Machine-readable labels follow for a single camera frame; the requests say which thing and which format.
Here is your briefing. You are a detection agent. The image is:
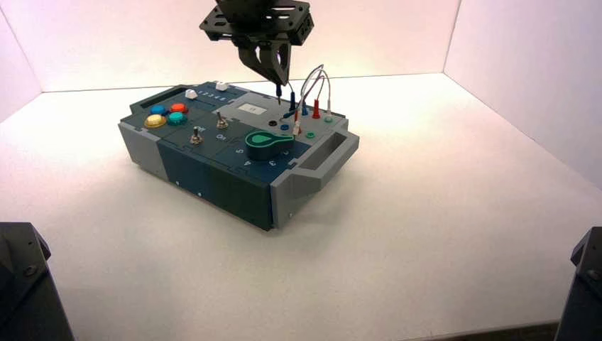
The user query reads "green rotary knob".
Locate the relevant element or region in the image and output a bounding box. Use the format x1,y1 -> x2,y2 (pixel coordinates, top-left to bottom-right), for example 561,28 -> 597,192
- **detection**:
244,131 -> 296,163

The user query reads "grey and blue control box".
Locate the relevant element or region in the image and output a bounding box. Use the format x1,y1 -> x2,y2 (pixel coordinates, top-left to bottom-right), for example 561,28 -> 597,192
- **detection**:
117,80 -> 361,232

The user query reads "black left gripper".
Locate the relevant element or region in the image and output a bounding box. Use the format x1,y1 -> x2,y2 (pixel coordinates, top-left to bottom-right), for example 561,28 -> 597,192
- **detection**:
199,0 -> 315,87

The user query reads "red wire with banana plugs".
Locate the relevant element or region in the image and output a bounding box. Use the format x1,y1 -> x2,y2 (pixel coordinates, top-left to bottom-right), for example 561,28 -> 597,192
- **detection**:
293,70 -> 326,124

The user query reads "black left robot arm base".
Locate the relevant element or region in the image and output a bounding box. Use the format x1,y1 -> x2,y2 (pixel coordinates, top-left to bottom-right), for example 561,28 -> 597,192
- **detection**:
0,221 -> 76,341

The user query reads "black wire with banana plugs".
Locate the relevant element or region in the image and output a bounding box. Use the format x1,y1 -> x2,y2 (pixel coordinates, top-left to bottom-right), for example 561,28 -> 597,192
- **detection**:
275,80 -> 297,112

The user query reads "white wire with banana plugs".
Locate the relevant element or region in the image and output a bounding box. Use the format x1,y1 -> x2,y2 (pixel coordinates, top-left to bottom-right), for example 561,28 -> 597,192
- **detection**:
292,70 -> 334,137

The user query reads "black right robot arm base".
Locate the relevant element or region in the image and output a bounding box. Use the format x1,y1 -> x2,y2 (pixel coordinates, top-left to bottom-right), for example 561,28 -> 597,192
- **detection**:
554,227 -> 602,341

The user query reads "blue wire with banana plugs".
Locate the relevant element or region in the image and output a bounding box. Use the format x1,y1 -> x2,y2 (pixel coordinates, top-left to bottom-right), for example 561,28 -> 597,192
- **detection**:
281,64 -> 325,119

